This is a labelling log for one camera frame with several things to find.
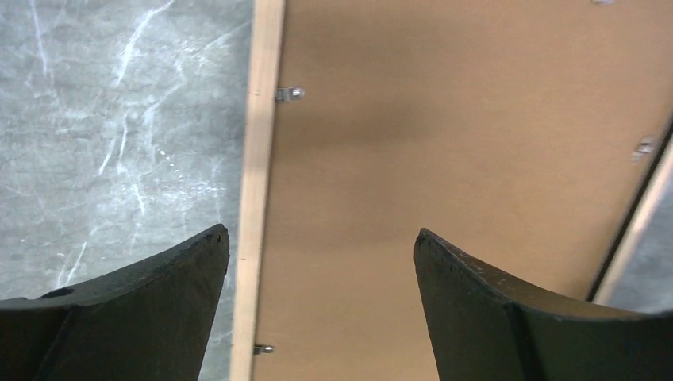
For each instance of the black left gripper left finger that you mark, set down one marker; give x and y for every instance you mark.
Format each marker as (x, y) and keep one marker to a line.
(150, 320)

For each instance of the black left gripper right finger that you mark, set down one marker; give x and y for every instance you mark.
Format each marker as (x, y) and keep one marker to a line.
(486, 324)

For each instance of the brown fibreboard backing board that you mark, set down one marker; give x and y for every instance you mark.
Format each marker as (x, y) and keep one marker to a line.
(447, 158)

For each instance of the light wooden picture frame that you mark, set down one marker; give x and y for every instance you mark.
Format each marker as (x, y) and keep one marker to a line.
(257, 184)

